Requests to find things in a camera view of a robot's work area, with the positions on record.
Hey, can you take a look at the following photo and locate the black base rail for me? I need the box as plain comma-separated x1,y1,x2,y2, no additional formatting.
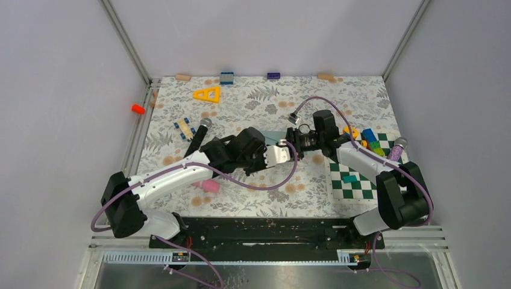
170,217,385,262

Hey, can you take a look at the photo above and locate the dark purple lego brick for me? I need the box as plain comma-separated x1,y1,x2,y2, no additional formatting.
266,72,281,79

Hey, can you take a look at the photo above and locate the orange red cap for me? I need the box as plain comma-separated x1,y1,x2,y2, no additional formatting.
131,104,146,115

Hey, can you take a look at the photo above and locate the yellow triangle toy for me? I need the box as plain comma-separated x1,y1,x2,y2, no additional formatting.
193,86,221,104

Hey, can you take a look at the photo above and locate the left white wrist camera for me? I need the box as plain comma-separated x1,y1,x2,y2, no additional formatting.
263,139,296,168

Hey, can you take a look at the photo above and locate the wooden cylinder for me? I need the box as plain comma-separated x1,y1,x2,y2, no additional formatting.
175,74,192,82
317,73,337,83

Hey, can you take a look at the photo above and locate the rainbow lego brick stack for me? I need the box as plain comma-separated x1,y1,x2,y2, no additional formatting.
362,128,386,157

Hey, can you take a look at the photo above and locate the black glitter microphone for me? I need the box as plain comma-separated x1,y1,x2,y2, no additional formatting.
184,117,212,157

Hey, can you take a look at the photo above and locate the teal small block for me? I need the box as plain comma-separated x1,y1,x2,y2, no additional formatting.
342,175,358,184

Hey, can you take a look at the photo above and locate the floral table mat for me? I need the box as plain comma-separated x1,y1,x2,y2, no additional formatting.
137,76,398,217

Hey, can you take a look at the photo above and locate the light blue envelope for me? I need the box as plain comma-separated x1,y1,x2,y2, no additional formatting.
261,131,286,147

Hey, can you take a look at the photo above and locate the wooden toy car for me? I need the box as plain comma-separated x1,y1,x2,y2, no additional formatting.
174,117,196,141

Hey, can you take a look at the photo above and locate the left wooden cylinder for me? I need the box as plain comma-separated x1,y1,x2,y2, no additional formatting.
175,74,192,82

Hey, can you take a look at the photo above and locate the blue lego brick stack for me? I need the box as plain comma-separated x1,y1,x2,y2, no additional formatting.
219,72,234,85

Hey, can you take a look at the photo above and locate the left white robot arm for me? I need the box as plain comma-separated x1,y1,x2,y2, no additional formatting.
100,127,286,247

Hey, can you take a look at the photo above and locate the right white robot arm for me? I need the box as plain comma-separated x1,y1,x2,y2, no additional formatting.
285,110,432,248

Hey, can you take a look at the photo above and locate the right wooden cylinder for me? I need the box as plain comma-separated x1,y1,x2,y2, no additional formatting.
317,73,337,83

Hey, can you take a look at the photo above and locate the green white chessboard mat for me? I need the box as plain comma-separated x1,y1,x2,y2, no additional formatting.
324,157,377,207

